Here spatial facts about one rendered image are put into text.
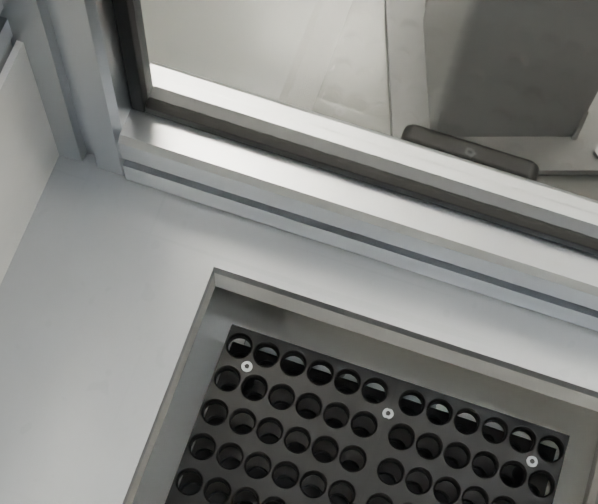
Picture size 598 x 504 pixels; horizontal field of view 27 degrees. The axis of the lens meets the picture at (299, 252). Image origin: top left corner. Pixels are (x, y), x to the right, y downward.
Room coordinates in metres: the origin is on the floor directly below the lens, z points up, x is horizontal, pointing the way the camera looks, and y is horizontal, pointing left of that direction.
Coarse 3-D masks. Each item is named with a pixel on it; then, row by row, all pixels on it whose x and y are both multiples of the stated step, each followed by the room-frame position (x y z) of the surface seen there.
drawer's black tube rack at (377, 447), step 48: (240, 384) 0.17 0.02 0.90; (288, 384) 0.17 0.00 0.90; (336, 384) 0.18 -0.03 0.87; (192, 432) 0.14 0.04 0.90; (240, 432) 0.15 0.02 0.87; (288, 432) 0.15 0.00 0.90; (336, 432) 0.15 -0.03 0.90; (384, 432) 0.15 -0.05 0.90; (432, 432) 0.15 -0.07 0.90; (192, 480) 0.12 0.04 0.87; (240, 480) 0.12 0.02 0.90; (288, 480) 0.13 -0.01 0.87; (336, 480) 0.12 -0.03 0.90; (384, 480) 0.13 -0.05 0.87; (432, 480) 0.13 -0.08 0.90; (480, 480) 0.13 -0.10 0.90; (528, 480) 0.13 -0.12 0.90
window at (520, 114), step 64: (192, 0) 0.26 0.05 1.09; (256, 0) 0.26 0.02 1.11; (320, 0) 0.25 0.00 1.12; (384, 0) 0.24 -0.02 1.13; (448, 0) 0.24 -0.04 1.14; (512, 0) 0.23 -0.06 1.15; (576, 0) 0.23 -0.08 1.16; (192, 64) 0.26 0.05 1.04; (256, 64) 0.25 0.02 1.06; (320, 64) 0.25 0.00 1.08; (384, 64) 0.24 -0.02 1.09; (448, 64) 0.24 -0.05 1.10; (512, 64) 0.23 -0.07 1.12; (576, 64) 0.23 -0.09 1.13; (256, 128) 0.25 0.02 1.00; (320, 128) 0.25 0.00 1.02; (384, 128) 0.24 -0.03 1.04; (448, 128) 0.24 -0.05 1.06; (512, 128) 0.23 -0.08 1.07; (576, 128) 0.23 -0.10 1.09; (448, 192) 0.23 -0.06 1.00; (512, 192) 0.23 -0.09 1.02; (576, 192) 0.22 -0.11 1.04
